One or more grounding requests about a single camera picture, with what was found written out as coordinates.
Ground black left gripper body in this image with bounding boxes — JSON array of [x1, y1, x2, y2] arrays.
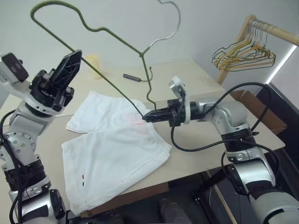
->
[[29, 69, 75, 112]]

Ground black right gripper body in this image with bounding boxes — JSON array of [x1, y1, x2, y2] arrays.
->
[[167, 99, 185, 127]]

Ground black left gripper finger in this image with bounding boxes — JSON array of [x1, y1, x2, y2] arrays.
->
[[50, 49, 83, 101]]

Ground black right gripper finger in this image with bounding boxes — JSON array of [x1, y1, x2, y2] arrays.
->
[[143, 107, 172, 118], [142, 114, 173, 123]]

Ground green wire hanger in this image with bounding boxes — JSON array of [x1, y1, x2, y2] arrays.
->
[[30, 0, 182, 119]]

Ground white shorts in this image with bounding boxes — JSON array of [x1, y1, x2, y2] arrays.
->
[[61, 91, 172, 216]]

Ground pale yellow cylinder cup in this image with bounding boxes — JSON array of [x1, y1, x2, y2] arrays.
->
[[86, 55, 104, 80]]

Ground brown cardboard box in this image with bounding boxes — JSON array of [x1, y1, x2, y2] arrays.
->
[[230, 90, 288, 135]]

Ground dark rounded shape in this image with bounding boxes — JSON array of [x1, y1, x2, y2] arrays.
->
[[158, 197, 188, 224], [111, 211, 132, 224]]

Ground wooden clothes rack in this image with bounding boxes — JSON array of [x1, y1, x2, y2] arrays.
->
[[217, 15, 299, 85]]

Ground dark cabinet panel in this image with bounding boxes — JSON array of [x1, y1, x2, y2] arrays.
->
[[256, 82, 299, 161]]

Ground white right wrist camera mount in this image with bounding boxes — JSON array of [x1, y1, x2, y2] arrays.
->
[[168, 76, 191, 125]]

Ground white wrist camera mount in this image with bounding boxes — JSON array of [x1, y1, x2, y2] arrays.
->
[[0, 53, 34, 103], [168, 76, 191, 125]]

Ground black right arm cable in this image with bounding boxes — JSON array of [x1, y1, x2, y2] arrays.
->
[[170, 82, 281, 152]]

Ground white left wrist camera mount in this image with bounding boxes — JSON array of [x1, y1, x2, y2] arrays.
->
[[0, 53, 34, 103]]

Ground grey USB hub with cable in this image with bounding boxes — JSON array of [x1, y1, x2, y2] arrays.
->
[[123, 66, 154, 83]]

